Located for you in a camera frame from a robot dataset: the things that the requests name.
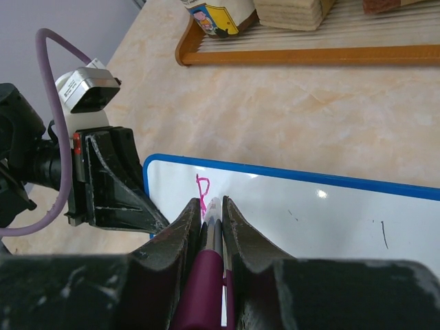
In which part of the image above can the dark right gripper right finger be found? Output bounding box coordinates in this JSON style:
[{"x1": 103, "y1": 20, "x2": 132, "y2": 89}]
[{"x1": 222, "y1": 197, "x2": 439, "y2": 329}]

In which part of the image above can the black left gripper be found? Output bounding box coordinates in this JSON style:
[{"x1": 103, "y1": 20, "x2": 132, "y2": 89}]
[{"x1": 32, "y1": 126, "x2": 170, "y2": 234}]

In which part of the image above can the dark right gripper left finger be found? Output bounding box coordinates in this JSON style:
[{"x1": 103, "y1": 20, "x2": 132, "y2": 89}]
[{"x1": 1, "y1": 198, "x2": 201, "y2": 329}]

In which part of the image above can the blue-framed whiteboard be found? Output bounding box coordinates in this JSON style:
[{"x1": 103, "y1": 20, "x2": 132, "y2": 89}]
[{"x1": 144, "y1": 154, "x2": 439, "y2": 274}]

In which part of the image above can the white cloth bag left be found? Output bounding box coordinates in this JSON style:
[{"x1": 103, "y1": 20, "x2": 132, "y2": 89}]
[{"x1": 181, "y1": 0, "x2": 258, "y2": 39}]

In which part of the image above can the brown box under shelf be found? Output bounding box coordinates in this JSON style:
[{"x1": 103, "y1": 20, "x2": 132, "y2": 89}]
[{"x1": 254, "y1": 0, "x2": 336, "y2": 31}]

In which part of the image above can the wooden shelf rack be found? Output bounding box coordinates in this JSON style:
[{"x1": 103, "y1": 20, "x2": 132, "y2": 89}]
[{"x1": 175, "y1": 1, "x2": 439, "y2": 66}]

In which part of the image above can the brown block under shelf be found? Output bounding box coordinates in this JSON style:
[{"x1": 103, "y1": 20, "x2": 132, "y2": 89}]
[{"x1": 361, "y1": 0, "x2": 440, "y2": 15}]

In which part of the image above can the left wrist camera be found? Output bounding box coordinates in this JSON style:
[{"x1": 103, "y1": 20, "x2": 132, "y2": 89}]
[{"x1": 56, "y1": 58, "x2": 121, "y2": 138}]

